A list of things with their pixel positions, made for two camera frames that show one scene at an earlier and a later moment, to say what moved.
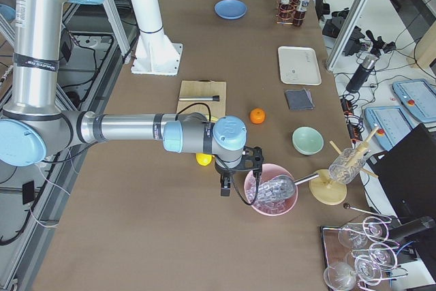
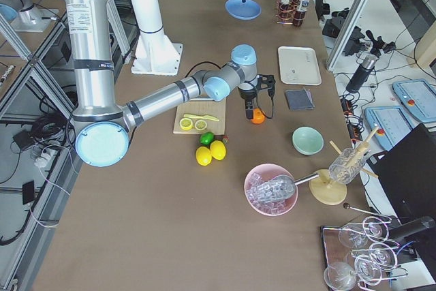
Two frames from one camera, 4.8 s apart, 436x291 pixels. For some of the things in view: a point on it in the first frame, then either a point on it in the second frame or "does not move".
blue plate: (230, 9) → (249, 10)
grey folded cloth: (299, 99) does not move
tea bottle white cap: (300, 16) does not move
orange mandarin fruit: (257, 116) does not move
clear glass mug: (347, 165) does not move
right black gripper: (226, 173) → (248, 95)
